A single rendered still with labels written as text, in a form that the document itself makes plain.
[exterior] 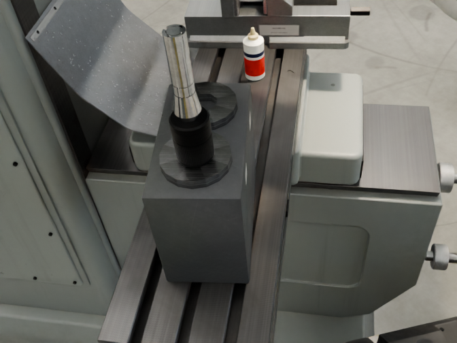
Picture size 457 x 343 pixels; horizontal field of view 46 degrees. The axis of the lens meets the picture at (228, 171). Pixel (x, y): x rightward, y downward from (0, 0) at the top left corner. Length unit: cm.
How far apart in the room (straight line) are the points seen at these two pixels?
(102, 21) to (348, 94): 56
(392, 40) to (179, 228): 237
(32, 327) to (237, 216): 120
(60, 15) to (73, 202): 43
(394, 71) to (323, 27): 158
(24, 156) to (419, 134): 87
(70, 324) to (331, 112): 98
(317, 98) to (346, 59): 156
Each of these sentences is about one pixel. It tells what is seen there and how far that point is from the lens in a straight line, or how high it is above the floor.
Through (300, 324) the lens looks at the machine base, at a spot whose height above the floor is 20.
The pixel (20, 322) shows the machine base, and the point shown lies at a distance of 177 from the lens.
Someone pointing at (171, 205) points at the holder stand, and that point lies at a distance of 64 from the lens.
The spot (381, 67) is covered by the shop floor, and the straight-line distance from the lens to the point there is 274.
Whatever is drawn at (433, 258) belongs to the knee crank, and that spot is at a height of 52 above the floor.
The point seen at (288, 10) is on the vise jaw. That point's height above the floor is 102.
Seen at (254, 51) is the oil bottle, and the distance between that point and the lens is 105.
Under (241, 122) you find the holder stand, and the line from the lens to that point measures 71.
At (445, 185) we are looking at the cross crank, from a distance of 132.
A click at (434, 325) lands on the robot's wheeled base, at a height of 59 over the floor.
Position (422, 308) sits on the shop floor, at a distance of 188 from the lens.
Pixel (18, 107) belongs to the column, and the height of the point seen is 96.
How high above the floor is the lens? 160
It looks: 47 degrees down
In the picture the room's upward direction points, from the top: 7 degrees counter-clockwise
